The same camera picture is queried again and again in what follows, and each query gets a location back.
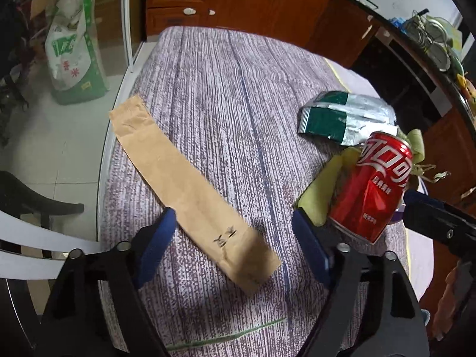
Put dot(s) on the wooden kitchen cabinet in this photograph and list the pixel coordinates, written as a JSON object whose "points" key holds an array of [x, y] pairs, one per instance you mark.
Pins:
{"points": [[347, 32]]}

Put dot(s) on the brown paper bag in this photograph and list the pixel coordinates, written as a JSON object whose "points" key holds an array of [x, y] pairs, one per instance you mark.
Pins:
{"points": [[211, 223]]}

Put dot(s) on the red cola can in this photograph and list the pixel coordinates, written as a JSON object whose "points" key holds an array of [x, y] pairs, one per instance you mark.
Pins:
{"points": [[371, 195]]}

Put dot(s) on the white chair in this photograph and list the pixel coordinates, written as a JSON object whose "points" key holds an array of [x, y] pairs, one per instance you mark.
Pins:
{"points": [[29, 264]]}

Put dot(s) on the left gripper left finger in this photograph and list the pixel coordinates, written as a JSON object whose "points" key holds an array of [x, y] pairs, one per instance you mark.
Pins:
{"points": [[95, 309]]}

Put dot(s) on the silver green foil bag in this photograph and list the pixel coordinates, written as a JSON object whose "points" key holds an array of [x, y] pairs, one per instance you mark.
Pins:
{"points": [[346, 118]]}

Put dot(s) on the green white rice sack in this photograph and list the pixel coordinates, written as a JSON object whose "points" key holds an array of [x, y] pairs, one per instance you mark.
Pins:
{"points": [[73, 55]]}

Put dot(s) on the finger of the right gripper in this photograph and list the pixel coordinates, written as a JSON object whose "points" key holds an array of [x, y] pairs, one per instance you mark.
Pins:
{"points": [[439, 221]]}

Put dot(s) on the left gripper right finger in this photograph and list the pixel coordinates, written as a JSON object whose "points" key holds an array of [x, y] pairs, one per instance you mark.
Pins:
{"points": [[371, 308]]}

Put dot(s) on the metal dish rack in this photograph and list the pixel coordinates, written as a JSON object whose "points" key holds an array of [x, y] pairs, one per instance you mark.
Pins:
{"points": [[438, 38]]}

